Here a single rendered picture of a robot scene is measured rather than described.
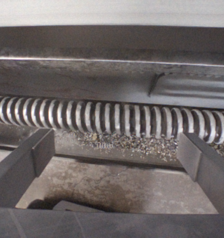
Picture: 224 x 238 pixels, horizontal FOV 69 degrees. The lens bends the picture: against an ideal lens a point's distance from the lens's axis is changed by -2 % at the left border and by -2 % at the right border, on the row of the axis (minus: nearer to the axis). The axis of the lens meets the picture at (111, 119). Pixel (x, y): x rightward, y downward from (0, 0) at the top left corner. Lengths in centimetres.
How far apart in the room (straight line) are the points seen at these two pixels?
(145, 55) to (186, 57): 4
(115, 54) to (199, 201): 94
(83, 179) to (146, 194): 35
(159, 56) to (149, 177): 82
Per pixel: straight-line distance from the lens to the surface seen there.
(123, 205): 100
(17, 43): 19
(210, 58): 20
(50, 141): 16
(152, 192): 98
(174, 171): 48
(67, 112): 21
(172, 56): 19
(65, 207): 93
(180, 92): 34
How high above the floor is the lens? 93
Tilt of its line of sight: 80 degrees down
